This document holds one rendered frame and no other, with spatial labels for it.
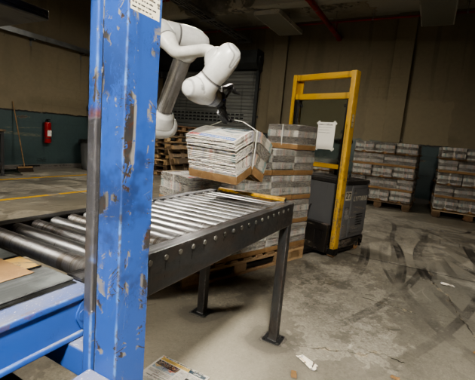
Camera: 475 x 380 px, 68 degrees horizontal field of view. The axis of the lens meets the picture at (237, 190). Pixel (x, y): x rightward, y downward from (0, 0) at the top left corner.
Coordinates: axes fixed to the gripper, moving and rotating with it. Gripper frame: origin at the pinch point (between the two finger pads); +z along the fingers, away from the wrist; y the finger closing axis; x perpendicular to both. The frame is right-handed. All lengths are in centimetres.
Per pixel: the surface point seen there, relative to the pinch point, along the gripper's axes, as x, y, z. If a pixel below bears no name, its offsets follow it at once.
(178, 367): 6, 130, -26
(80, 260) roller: 24, 56, -104
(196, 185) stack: -46, 50, 42
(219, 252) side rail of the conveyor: 33, 61, -52
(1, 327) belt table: 38, 59, -129
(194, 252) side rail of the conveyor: 33, 58, -68
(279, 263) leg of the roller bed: 31, 80, 20
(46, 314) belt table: 38, 59, -121
